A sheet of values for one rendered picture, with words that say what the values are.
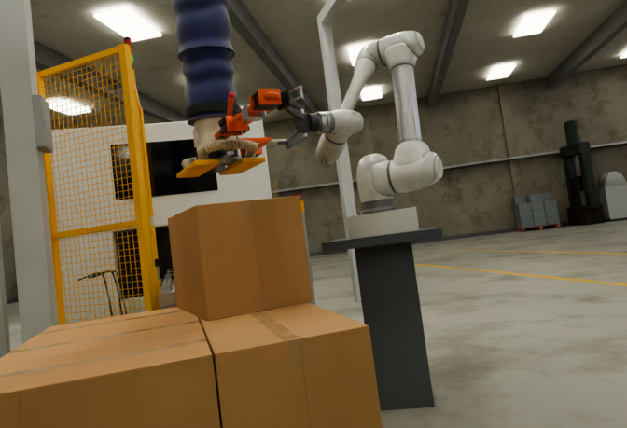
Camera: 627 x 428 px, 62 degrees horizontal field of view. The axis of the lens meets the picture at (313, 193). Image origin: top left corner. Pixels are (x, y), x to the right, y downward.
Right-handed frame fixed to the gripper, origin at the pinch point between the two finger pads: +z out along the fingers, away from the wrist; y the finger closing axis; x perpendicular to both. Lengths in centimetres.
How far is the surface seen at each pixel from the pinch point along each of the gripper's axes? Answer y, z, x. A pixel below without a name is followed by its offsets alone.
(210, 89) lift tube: -18.3, 17.2, 16.1
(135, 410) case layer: 79, 64, -56
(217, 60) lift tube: -31.0, 12.6, 16.4
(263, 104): 2.8, 16.7, -36.9
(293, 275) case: 59, 0, -5
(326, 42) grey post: -164, -207, 306
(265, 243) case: 45.7, 9.6, -5.0
